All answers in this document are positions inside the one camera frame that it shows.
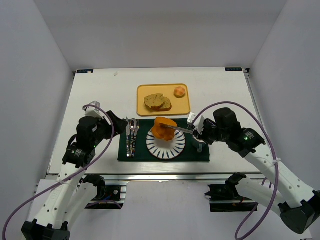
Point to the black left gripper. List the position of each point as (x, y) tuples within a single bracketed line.
[(110, 125)]

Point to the metal kitchen tongs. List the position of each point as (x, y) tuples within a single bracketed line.
[(176, 128)]

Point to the round orange bread loaf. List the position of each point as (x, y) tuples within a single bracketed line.
[(161, 132)]

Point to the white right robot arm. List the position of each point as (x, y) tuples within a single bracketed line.
[(296, 203)]

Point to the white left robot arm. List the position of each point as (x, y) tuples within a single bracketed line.
[(74, 190)]

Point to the seeded bread slice top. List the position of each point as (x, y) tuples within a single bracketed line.
[(154, 101)]

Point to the seeded bread slice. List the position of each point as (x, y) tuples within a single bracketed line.
[(166, 106), (154, 101)]

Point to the seeded bread slice bottom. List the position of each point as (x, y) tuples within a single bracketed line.
[(166, 106)]

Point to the small round bread roll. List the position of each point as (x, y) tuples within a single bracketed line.
[(179, 92)]

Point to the grey ceramic mug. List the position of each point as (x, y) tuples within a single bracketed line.
[(198, 145)]

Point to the dark green placemat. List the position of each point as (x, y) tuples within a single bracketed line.
[(142, 155)]

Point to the yellow serving tray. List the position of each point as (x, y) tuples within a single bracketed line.
[(180, 106)]

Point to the blue striped white plate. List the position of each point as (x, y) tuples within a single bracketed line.
[(166, 150)]

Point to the blue label sticker right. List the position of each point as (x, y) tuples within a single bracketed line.
[(233, 69)]

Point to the blue label sticker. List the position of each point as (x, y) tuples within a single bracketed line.
[(84, 71), (233, 69)]

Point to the blue label sticker left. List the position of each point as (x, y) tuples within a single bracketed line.
[(84, 71)]

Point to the patterned handle knife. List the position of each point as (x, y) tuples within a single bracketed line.
[(128, 133)]

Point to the patterned handle fork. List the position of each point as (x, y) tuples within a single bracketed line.
[(133, 124)]

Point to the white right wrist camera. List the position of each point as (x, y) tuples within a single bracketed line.
[(195, 123)]

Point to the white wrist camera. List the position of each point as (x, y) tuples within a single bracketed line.
[(195, 123), (91, 111)]

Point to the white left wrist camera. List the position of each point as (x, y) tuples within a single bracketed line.
[(91, 111)]

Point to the aluminium table front rail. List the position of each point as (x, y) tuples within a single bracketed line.
[(166, 177)]

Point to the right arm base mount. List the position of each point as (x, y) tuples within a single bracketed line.
[(224, 198)]

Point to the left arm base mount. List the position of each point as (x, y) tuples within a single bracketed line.
[(110, 196)]

